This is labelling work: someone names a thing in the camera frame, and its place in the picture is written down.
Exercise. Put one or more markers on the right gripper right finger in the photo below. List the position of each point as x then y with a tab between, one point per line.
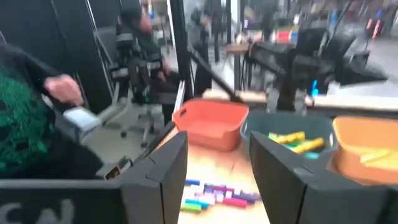
289	193

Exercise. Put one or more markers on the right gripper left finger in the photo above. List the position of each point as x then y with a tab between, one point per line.
158	193

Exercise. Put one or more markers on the teal highlighter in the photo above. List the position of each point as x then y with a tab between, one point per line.
311	155

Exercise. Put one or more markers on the purple Expo marker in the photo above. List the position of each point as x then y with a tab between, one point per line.
245	196

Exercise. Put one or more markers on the light blue Expo marker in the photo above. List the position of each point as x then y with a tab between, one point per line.
202	203

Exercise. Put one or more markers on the green highlighter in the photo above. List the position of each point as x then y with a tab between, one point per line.
290	146

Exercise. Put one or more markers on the pale yellow-green highlighter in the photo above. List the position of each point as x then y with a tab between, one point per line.
272	136

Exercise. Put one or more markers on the green Expo marker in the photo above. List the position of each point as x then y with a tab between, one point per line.
190	208

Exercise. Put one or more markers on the teal plastic bin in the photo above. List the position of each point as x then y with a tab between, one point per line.
289	123

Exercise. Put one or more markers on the yellow plastic bin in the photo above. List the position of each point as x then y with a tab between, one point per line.
357	140

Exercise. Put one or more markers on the orange plastic bin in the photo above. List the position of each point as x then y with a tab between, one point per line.
211	124

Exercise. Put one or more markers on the grey office chair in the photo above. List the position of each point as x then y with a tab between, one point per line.
82	123

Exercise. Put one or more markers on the person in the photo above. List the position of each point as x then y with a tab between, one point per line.
143	62
18	124

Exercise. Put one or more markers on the black table-level camera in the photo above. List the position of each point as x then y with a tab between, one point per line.
113	172

